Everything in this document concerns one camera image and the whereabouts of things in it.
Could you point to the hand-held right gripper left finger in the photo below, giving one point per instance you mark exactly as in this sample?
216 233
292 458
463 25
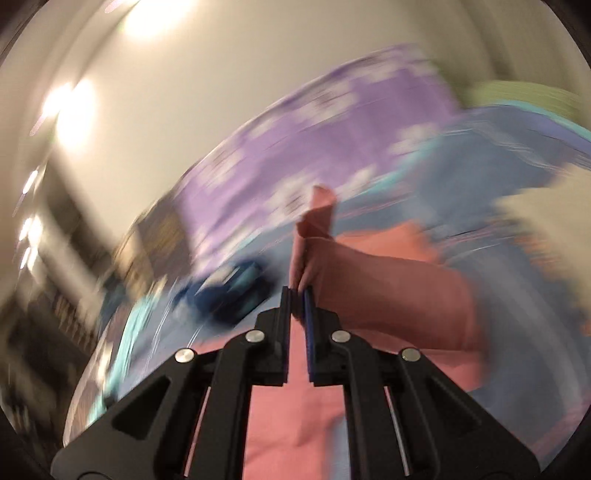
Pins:
285 323

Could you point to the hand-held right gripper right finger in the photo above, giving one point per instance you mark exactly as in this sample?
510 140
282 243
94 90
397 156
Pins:
308 323

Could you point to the pink shirt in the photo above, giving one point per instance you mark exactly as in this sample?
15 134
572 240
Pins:
397 295

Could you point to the navy star print garment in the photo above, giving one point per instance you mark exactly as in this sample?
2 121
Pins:
231 290

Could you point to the teal bed sheet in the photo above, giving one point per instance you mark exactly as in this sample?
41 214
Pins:
134 341

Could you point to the dark headboard with gold print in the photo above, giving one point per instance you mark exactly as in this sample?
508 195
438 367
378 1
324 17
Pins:
154 240

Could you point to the purple floral pillow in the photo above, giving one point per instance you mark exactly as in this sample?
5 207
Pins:
286 138

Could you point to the beige garment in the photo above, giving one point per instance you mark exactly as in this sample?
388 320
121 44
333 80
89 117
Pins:
549 226

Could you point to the blue striped blanket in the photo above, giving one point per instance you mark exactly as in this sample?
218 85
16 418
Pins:
508 152

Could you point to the ceiling light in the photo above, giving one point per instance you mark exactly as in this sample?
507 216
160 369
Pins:
147 18
71 110

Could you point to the green pillow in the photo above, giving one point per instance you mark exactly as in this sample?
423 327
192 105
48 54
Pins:
521 97

